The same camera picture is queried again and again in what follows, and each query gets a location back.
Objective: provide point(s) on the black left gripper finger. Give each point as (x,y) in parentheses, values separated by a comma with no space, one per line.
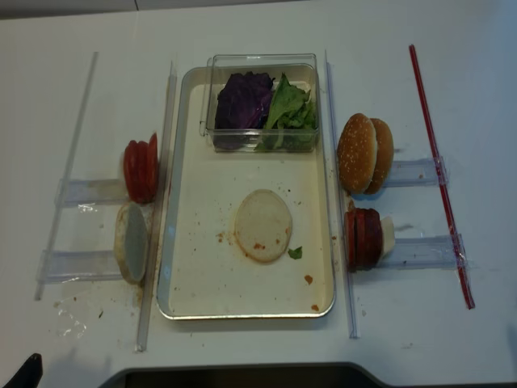
(29,374)

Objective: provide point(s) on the upright white bread slice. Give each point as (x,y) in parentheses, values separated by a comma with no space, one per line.
(131,243)

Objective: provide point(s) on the right tomato slice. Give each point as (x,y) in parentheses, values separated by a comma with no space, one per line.
(152,167)

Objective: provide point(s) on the round bread slice on tray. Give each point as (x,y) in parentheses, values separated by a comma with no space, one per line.
(263,226)

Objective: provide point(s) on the small lettuce scrap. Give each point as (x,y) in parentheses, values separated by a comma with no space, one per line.
(295,253)

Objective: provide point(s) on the green lettuce in box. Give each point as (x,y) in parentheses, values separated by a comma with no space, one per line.
(291,123)

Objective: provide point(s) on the dark red meat patties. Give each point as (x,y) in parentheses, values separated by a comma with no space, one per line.
(364,238)

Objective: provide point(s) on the clear channel lower left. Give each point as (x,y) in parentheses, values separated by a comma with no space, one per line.
(65,266)

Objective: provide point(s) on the clear channel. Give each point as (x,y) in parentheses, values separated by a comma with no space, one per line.
(440,252)
(427,172)
(95,191)
(65,266)

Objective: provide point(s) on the clear channel upper left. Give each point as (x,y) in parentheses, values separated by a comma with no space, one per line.
(95,191)

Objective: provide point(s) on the cream metal tray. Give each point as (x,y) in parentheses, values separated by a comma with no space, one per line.
(204,274)

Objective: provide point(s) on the purple cabbage leaf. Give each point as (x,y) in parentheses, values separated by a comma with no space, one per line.
(243,104)

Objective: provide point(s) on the clear plastic box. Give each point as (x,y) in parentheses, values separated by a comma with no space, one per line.
(300,69)

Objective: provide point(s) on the sesame bun top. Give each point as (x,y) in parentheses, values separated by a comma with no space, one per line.
(356,152)

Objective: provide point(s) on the clear channel lower right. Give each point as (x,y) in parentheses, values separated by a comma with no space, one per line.
(440,252)

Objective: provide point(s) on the bun bottom half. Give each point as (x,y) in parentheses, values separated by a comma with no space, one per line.
(384,156)

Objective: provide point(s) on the clear channel upper right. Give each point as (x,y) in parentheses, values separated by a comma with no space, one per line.
(427,172)

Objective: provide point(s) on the clear rail left inner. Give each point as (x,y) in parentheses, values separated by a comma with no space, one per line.
(155,225)

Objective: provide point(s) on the clear rail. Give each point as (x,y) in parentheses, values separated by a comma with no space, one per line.
(155,225)
(63,188)

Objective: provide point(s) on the clear rail left outer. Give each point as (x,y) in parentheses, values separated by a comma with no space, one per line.
(63,188)

